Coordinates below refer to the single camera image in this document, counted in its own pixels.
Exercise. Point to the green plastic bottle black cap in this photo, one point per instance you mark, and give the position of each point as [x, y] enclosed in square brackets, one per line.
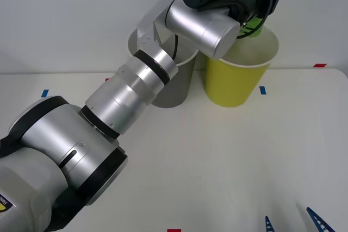
[255, 27]

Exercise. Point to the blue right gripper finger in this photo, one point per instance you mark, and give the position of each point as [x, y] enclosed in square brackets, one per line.
[268, 225]
[320, 220]

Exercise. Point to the silver and black left arm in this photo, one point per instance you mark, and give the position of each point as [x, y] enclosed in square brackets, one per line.
[122, 99]

